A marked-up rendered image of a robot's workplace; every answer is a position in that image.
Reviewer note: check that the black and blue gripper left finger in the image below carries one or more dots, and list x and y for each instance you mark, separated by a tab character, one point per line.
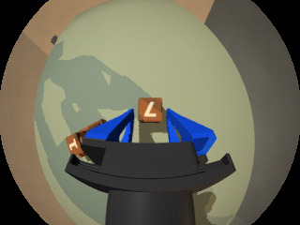
112	129

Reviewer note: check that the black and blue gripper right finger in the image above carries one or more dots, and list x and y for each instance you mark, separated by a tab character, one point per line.
202	137

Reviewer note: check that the orange-brown cube with white number 1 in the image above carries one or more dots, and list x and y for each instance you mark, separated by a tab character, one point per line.
74	143

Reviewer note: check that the brown wooden tray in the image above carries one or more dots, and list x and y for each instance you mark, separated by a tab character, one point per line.
97	123

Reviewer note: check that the brown cube with white digit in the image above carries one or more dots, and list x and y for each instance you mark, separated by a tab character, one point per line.
150	109

